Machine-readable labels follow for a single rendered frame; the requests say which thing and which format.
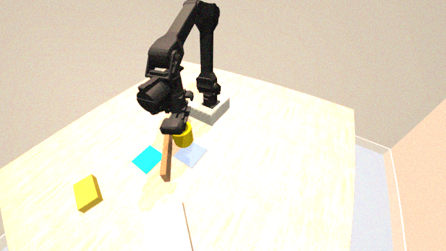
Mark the yellow rectangular block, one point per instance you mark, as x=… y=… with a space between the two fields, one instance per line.
x=87 y=193

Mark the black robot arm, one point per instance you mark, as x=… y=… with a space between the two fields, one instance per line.
x=167 y=53

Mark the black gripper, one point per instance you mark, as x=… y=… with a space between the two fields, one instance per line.
x=180 y=111

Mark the yellow cup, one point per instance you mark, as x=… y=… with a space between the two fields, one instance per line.
x=185 y=139

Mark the long wooden bar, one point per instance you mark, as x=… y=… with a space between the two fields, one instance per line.
x=166 y=163

